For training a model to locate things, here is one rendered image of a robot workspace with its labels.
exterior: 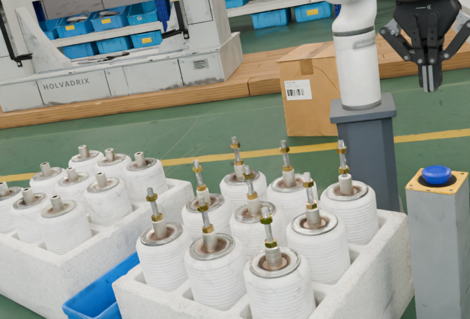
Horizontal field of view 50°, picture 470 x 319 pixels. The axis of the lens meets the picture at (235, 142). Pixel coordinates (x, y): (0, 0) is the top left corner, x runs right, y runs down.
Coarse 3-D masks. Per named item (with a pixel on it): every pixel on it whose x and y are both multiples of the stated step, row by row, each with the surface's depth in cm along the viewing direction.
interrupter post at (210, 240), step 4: (212, 232) 79; (204, 236) 79; (208, 236) 79; (212, 236) 79; (216, 236) 80; (204, 240) 79; (208, 240) 79; (212, 240) 79; (216, 240) 80; (204, 244) 80; (208, 244) 79; (212, 244) 79; (216, 244) 80; (208, 248) 80; (212, 248) 79; (216, 248) 80
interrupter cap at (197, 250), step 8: (200, 240) 83; (224, 240) 82; (232, 240) 81; (192, 248) 81; (200, 248) 81; (224, 248) 79; (232, 248) 79; (192, 256) 78; (200, 256) 78; (208, 256) 78; (216, 256) 77
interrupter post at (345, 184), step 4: (340, 176) 89; (348, 176) 89; (340, 180) 89; (344, 180) 88; (348, 180) 88; (340, 184) 89; (344, 184) 88; (348, 184) 88; (340, 188) 90; (344, 188) 89; (348, 188) 89; (344, 192) 89; (348, 192) 89
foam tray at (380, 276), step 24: (384, 216) 93; (384, 240) 86; (408, 240) 94; (360, 264) 81; (384, 264) 85; (408, 264) 95; (120, 288) 88; (144, 288) 86; (336, 288) 76; (360, 288) 78; (384, 288) 86; (408, 288) 96; (120, 312) 91; (144, 312) 86; (168, 312) 81; (192, 312) 78; (216, 312) 76; (240, 312) 76; (336, 312) 73; (360, 312) 79; (384, 312) 87
